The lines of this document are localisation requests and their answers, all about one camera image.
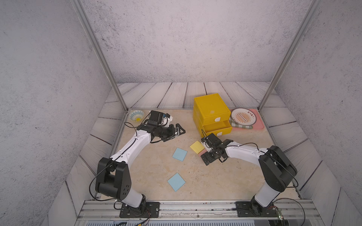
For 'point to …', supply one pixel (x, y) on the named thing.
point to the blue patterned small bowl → (136, 115)
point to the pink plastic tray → (259, 124)
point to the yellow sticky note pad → (197, 147)
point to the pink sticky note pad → (201, 153)
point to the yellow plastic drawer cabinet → (212, 115)
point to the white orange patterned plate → (243, 116)
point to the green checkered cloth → (235, 125)
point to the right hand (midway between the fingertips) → (210, 155)
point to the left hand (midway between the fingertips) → (182, 133)
